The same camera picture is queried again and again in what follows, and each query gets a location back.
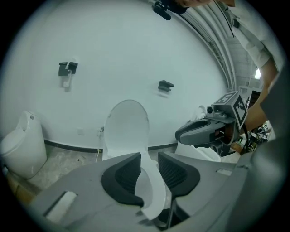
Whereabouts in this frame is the square-backed white toilet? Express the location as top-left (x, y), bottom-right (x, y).
top-left (176, 105), bottom-right (222, 163)

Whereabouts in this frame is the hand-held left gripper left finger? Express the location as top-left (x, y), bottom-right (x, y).
top-left (101, 152), bottom-right (145, 208)

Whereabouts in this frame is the egg-shaped white toilet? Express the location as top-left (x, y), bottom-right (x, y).
top-left (0, 110), bottom-right (48, 179)

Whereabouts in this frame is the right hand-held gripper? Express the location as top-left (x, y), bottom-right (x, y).
top-left (175, 91), bottom-right (249, 157)

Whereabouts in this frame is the black head-mounted camera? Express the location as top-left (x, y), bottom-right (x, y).
top-left (151, 1), bottom-right (172, 21)

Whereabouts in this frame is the black wall fixture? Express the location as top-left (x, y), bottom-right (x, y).
top-left (58, 61), bottom-right (79, 77)

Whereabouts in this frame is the white ceiling pipe run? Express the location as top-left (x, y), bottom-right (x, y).
top-left (181, 6), bottom-right (237, 89)

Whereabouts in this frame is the raised white toilet lid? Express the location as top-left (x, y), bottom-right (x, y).
top-left (103, 99), bottom-right (150, 157)

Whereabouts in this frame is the black wall shelf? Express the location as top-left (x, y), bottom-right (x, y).
top-left (158, 80), bottom-right (175, 92)

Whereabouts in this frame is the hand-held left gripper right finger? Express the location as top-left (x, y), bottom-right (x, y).
top-left (157, 151), bottom-right (201, 198)

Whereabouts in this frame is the person's white shirt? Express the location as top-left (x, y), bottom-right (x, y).
top-left (203, 0), bottom-right (285, 71)

